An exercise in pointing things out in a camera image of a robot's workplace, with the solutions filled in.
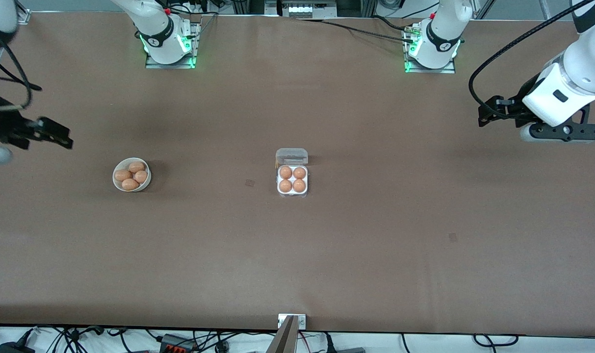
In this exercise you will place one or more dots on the black orange power strip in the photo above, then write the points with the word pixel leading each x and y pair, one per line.
pixel 175 343

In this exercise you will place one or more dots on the black power adapter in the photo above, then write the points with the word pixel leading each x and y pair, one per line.
pixel 13 348

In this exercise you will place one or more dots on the brown camera mount post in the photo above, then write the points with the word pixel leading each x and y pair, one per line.
pixel 283 340

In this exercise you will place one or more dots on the brown egg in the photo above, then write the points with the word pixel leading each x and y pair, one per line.
pixel 299 185
pixel 141 176
pixel 137 166
pixel 130 184
pixel 123 175
pixel 285 186
pixel 299 172
pixel 286 172

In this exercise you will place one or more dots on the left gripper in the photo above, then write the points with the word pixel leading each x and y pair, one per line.
pixel 519 109

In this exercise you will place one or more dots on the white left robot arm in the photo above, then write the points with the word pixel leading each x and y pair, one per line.
pixel 439 54

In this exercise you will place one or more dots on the clear plastic egg box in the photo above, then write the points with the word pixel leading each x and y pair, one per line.
pixel 292 156

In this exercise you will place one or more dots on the white ceramic bowl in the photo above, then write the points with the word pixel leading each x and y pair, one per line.
pixel 148 184

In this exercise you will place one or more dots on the silver camera mount bracket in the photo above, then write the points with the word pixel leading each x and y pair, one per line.
pixel 302 321

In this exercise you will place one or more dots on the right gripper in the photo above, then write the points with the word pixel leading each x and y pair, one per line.
pixel 3 125

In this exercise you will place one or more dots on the grey terminal block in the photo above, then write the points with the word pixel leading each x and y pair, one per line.
pixel 299 9

